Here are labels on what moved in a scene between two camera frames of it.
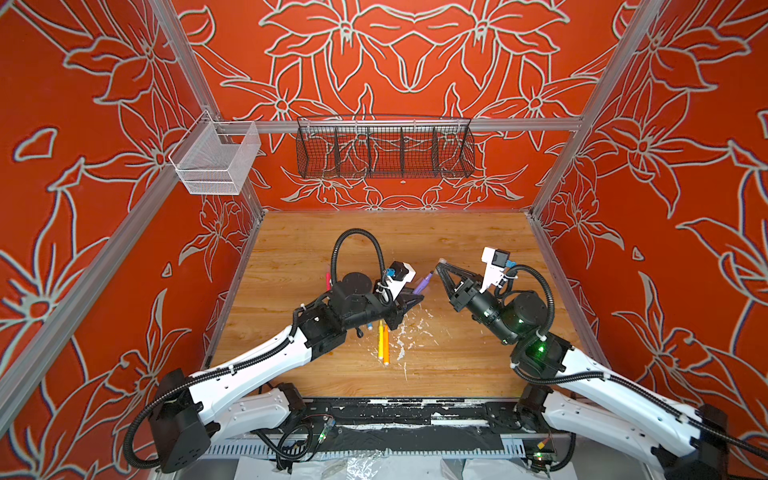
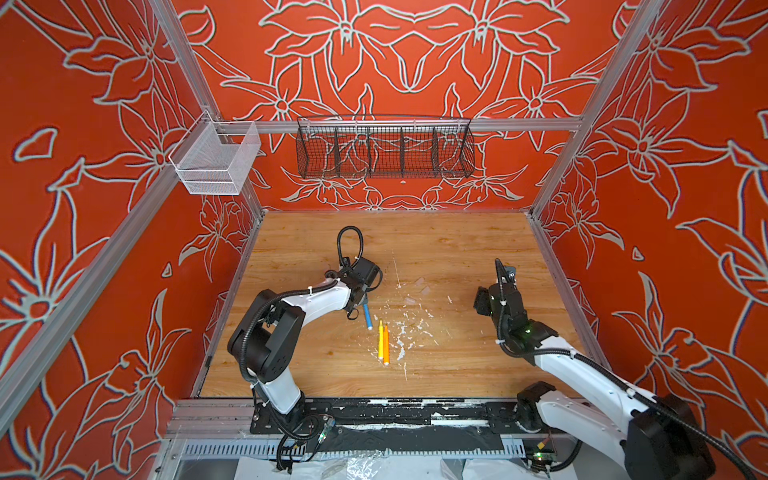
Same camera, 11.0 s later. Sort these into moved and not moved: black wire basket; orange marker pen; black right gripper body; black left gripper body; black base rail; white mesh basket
Moved: black left gripper body; black right gripper body
Not moved: white mesh basket; orange marker pen; black base rail; black wire basket
